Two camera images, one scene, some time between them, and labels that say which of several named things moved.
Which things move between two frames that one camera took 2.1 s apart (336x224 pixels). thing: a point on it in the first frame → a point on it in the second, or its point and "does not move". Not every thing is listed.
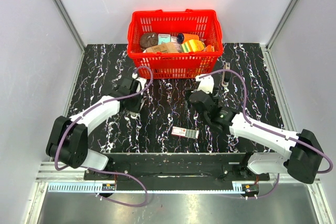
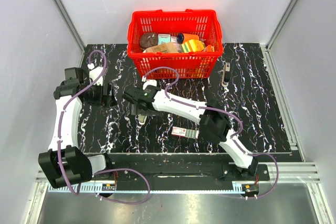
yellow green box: x=192 y=45 does not move
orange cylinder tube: x=182 y=38 does not move
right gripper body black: x=214 y=94 → x=149 y=113
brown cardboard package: x=165 y=48 does not move
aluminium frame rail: x=50 y=179 does not move
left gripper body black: x=135 y=103 → x=96 y=95
